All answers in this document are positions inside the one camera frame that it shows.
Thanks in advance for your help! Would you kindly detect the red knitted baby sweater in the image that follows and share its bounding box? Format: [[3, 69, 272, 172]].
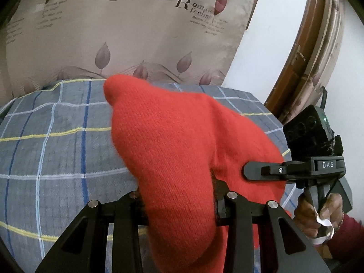
[[104, 75, 285, 272]]

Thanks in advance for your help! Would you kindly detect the dark red sleeve forearm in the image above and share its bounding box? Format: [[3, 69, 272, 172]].
[[315, 214, 363, 262]]

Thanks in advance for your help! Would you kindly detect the person's right hand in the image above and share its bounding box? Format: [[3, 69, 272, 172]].
[[294, 194, 344, 238]]

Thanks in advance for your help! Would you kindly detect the grey plaid bed sheet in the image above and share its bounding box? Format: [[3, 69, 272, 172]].
[[0, 78, 305, 273]]

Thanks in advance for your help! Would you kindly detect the brown wooden door frame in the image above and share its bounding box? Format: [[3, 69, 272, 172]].
[[265, 0, 344, 124]]

